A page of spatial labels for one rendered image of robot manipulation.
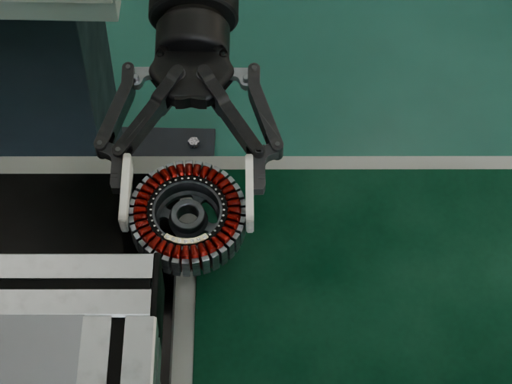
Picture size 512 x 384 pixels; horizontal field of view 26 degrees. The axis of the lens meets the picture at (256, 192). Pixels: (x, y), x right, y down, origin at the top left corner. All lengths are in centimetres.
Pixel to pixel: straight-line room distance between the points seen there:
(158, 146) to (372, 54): 50
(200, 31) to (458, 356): 40
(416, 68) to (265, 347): 132
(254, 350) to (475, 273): 24
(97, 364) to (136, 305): 4
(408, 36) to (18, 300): 177
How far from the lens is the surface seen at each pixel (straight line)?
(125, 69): 111
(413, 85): 228
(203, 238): 103
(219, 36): 111
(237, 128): 107
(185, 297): 110
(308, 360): 106
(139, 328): 66
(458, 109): 225
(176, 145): 214
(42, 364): 66
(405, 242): 114
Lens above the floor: 169
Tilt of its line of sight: 54 degrees down
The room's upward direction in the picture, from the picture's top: straight up
